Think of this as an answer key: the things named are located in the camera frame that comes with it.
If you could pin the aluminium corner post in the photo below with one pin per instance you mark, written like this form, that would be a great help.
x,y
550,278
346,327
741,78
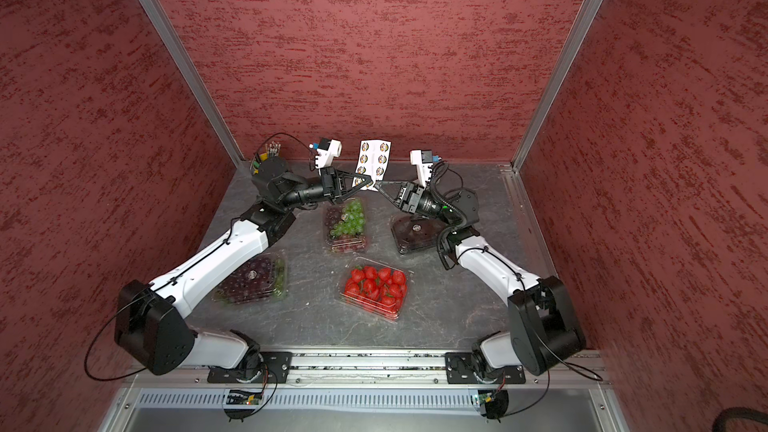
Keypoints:
x,y
165,29
567,56

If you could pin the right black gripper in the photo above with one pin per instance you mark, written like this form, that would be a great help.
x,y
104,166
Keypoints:
x,y
409,195

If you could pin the dark grapes clear box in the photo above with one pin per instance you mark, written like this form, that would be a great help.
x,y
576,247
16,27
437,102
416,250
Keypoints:
x,y
271,283

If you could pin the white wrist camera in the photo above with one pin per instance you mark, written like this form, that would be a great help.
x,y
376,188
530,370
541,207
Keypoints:
x,y
325,152
423,161

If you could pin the strawberries clear box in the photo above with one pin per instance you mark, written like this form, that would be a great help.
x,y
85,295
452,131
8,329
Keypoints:
x,y
374,287

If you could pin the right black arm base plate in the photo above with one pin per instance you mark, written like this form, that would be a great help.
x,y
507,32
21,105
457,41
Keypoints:
x,y
472,368

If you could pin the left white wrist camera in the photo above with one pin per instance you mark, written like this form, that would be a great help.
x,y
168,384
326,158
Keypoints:
x,y
325,152

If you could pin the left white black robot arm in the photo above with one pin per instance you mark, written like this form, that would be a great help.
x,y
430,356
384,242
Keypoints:
x,y
150,322

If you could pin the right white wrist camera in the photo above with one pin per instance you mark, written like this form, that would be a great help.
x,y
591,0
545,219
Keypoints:
x,y
423,161

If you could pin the mixed grapes clear box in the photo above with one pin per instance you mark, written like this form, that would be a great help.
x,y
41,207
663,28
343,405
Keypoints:
x,y
344,227

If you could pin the front aluminium rail frame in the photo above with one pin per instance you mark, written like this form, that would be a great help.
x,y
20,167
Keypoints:
x,y
370,380

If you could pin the dark plums clear box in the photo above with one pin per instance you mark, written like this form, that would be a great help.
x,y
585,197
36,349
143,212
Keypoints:
x,y
407,241

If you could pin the right aluminium corner post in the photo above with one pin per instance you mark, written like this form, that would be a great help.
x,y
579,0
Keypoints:
x,y
567,56

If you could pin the left aluminium corner post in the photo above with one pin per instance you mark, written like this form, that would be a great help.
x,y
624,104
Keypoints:
x,y
165,29

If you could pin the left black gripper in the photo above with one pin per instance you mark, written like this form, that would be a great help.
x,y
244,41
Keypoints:
x,y
331,182

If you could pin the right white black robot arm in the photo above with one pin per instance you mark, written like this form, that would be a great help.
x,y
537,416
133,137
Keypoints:
x,y
543,330

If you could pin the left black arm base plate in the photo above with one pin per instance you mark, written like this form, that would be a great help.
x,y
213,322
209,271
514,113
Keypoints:
x,y
276,367

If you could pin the pens in cup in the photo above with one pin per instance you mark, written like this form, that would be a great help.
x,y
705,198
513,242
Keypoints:
x,y
272,149

